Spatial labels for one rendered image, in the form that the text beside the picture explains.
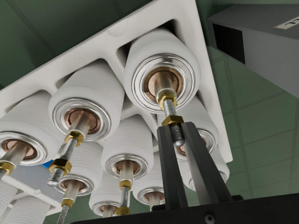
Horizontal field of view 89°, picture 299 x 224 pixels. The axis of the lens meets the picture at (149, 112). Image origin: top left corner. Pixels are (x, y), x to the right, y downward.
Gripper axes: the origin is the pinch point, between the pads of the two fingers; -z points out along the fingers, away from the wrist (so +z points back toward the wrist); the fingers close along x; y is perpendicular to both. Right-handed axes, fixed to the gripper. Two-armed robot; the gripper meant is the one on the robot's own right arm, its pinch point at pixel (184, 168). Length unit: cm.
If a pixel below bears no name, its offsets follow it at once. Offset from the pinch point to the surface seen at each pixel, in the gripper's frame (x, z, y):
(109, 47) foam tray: 6.4, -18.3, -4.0
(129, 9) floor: 3.6, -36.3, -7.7
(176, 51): -1.9, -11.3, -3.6
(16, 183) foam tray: 41, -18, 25
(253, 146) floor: -36, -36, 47
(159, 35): -0.6, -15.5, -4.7
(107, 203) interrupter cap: 15.4, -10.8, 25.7
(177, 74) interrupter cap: -1.8, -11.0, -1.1
